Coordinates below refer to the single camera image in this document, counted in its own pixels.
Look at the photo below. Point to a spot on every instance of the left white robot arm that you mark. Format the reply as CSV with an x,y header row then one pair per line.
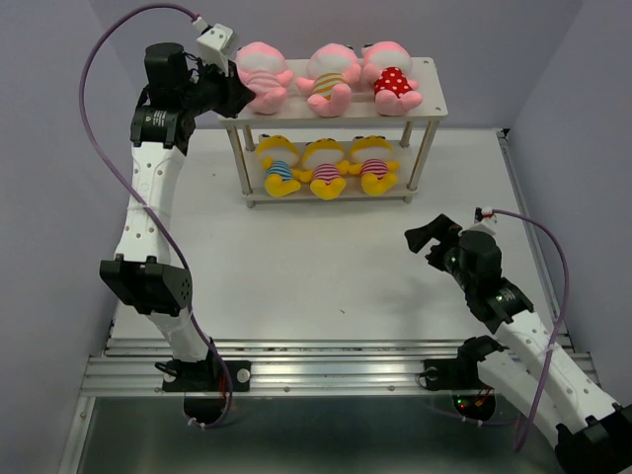
x,y
141,273

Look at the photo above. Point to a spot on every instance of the pink plush red polka-dot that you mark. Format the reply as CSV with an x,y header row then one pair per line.
x,y
386,68

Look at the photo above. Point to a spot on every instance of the white two-tier shelf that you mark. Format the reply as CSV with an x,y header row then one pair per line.
x,y
411,149

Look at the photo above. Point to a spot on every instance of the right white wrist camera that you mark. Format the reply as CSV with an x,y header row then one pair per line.
x,y
485,220

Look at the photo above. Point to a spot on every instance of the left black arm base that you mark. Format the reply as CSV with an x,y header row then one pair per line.
x,y
206,387

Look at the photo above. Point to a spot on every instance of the aluminium rail frame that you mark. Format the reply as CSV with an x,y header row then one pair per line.
x,y
322,298

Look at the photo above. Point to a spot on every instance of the pink plush orange-striped shirt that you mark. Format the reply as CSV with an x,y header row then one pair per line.
x,y
330,73

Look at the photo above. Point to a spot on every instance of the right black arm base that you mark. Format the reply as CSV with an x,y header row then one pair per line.
x,y
474,401

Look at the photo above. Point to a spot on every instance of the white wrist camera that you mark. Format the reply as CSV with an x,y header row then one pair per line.
x,y
214,44
485,220

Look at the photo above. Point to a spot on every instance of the pink plush pink-striped shirt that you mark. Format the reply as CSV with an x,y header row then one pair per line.
x,y
263,69

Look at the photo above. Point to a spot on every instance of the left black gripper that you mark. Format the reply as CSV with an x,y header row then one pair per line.
x,y
236,94

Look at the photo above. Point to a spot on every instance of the yellow plush pink-striped shirt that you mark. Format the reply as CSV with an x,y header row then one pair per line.
x,y
324,166

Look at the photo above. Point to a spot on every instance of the yellow plush blue-striped shirt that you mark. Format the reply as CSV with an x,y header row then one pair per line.
x,y
279,157

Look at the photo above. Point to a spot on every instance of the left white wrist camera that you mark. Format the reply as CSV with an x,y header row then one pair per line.
x,y
214,44

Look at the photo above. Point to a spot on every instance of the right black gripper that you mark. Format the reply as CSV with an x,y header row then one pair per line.
x,y
442,228

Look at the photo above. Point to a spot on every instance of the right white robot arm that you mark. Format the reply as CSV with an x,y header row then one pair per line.
x,y
520,358

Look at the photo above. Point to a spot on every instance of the yellow plush red-striped shirt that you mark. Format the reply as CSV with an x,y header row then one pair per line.
x,y
373,160

